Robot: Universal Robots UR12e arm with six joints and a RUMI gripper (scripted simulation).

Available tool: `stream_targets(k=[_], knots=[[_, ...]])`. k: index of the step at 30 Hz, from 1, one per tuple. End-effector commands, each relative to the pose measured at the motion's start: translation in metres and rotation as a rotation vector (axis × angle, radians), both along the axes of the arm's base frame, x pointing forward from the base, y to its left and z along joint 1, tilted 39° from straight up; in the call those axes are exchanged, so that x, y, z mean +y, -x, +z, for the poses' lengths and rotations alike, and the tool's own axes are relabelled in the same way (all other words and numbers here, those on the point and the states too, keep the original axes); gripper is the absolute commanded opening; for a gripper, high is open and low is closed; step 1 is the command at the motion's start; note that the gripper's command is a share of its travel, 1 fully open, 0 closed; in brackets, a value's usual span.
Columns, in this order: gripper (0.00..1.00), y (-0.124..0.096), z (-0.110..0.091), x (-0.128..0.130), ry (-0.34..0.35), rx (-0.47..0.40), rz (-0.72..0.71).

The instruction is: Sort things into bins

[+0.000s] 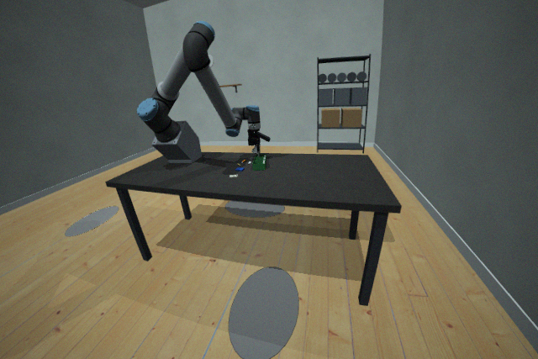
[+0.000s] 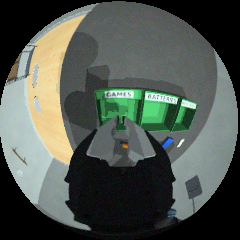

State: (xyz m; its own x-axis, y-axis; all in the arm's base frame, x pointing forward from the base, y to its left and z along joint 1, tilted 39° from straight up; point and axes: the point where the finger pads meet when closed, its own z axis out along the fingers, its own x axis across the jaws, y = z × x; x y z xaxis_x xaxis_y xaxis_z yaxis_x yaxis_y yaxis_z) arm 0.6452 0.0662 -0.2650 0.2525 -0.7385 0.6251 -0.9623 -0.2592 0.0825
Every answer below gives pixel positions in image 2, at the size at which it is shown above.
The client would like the green three-compartment bin tray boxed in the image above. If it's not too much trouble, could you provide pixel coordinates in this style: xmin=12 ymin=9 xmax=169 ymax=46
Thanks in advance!
xmin=94 ymin=88 xmax=198 ymax=132

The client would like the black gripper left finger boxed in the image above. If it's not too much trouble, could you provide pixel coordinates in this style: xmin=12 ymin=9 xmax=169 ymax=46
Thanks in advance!
xmin=64 ymin=115 xmax=119 ymax=183

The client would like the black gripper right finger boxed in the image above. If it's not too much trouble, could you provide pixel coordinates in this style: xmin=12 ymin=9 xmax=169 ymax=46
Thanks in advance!
xmin=122 ymin=116 xmax=176 ymax=183

